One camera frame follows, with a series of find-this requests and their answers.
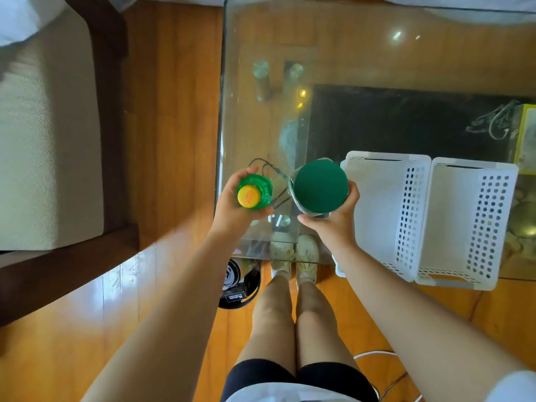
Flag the person's left hand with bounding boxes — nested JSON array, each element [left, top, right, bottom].
[[209, 167, 275, 240]]

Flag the person's right hand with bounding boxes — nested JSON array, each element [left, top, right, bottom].
[[297, 180, 361, 252]]

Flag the green bottle with yellow cap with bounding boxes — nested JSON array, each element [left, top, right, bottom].
[[236, 173, 275, 211]]

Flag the clear jar with green lid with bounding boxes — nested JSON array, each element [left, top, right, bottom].
[[288, 158, 350, 218]]

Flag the person's left forearm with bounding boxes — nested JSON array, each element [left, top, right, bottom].
[[81, 232, 240, 402]]

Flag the person's right forearm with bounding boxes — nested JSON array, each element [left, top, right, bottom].
[[331, 242, 529, 402]]

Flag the person's right beige shoe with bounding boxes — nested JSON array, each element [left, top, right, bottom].
[[295, 234, 321, 286]]

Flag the person's beige shoe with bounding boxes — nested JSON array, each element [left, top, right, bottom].
[[295, 234, 321, 286], [269, 242, 295, 282]]

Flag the person's left beige shoe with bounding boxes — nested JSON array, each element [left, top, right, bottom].
[[269, 242, 295, 282]]

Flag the white perforated plastic basket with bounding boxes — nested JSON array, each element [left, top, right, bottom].
[[333, 151, 432, 283], [415, 157, 519, 292]]

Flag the black round device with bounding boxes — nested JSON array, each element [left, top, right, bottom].
[[218, 258, 262, 310]]

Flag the person's right leg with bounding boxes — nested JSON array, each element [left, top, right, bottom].
[[295, 280, 362, 373]]

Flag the person's leg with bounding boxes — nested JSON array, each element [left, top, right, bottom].
[[234, 275, 297, 378], [295, 280, 362, 373]]

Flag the person's left leg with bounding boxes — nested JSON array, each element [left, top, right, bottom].
[[234, 275, 297, 378]]

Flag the black board with chalk drawing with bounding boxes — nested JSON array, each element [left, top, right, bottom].
[[305, 83, 536, 166]]

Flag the black shorts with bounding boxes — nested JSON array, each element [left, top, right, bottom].
[[220, 358, 380, 402]]

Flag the pile of decorative stones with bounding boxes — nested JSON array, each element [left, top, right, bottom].
[[500, 186, 536, 258]]

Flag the yellow box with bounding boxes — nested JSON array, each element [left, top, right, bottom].
[[513, 104, 536, 176]]

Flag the white shirt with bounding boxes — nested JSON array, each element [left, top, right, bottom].
[[225, 369, 536, 402]]

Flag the white cloth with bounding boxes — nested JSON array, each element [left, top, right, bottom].
[[0, 0, 70, 47]]

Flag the black cable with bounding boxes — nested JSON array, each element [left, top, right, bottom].
[[247, 157, 295, 207]]

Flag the white cable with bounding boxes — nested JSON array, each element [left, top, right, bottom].
[[353, 350, 423, 402]]

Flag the beige armchair with dark frame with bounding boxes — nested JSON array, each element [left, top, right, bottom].
[[0, 0, 141, 328]]

